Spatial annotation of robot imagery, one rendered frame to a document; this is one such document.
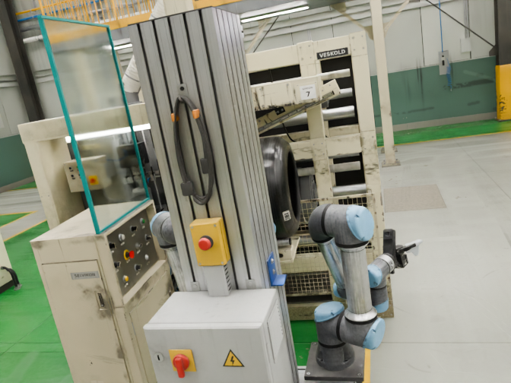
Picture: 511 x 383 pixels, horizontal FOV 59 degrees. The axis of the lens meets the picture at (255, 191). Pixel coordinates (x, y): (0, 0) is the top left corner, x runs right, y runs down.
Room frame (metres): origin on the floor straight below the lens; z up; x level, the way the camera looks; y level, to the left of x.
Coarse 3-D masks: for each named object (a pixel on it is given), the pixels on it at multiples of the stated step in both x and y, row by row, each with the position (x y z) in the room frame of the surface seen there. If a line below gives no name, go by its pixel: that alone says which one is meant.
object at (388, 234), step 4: (384, 232) 1.72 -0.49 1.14; (388, 232) 1.70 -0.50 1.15; (392, 232) 1.69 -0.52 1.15; (384, 236) 1.71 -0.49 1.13; (388, 236) 1.70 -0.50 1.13; (392, 236) 1.68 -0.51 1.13; (384, 240) 1.70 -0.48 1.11; (388, 240) 1.69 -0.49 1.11; (392, 240) 1.68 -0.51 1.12; (384, 244) 1.69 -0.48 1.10; (388, 244) 1.68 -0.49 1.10; (392, 244) 1.67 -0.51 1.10; (384, 248) 1.69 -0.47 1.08; (388, 248) 1.68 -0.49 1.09; (392, 248) 1.66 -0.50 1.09; (384, 252) 1.68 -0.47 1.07; (388, 252) 1.67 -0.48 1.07; (392, 252) 1.66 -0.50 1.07
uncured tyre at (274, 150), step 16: (272, 144) 2.45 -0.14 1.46; (288, 144) 2.60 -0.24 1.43; (272, 160) 2.36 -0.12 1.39; (288, 160) 2.80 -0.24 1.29; (272, 176) 2.31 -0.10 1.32; (288, 176) 2.83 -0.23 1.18; (272, 192) 2.28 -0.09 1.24; (288, 192) 2.34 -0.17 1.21; (272, 208) 2.28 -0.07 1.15; (288, 208) 2.31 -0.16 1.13; (288, 224) 2.34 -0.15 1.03
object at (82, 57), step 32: (64, 32) 2.10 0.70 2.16; (96, 32) 2.37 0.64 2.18; (64, 64) 2.05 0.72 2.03; (96, 64) 2.30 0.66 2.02; (64, 96) 1.99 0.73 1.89; (96, 96) 2.23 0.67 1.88; (96, 128) 2.16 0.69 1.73; (128, 128) 2.45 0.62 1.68; (96, 160) 2.09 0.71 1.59; (128, 160) 2.37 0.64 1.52; (96, 192) 2.03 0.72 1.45; (128, 192) 2.30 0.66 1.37; (96, 224) 1.97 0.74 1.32
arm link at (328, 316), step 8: (328, 304) 1.57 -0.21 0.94; (336, 304) 1.56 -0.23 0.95; (320, 312) 1.52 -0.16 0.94; (328, 312) 1.51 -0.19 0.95; (336, 312) 1.50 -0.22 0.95; (320, 320) 1.51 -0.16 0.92; (328, 320) 1.50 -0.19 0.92; (336, 320) 1.49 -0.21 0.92; (320, 328) 1.52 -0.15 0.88; (328, 328) 1.49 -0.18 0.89; (336, 328) 1.47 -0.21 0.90; (320, 336) 1.52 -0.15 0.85; (328, 336) 1.50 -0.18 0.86; (336, 336) 1.47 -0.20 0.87; (328, 344) 1.50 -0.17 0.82; (336, 344) 1.49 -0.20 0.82
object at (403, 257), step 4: (396, 248) 1.68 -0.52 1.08; (400, 248) 1.68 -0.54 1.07; (396, 252) 1.68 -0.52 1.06; (400, 252) 1.68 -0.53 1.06; (404, 252) 1.70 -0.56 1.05; (392, 256) 1.63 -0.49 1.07; (396, 256) 1.68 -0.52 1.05; (400, 256) 1.67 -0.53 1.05; (404, 256) 1.69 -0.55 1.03; (396, 260) 1.68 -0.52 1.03; (400, 260) 1.67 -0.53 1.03; (404, 260) 1.69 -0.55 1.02; (396, 264) 1.66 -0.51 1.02; (400, 264) 1.68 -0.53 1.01; (404, 264) 1.67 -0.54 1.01; (392, 272) 1.63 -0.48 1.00
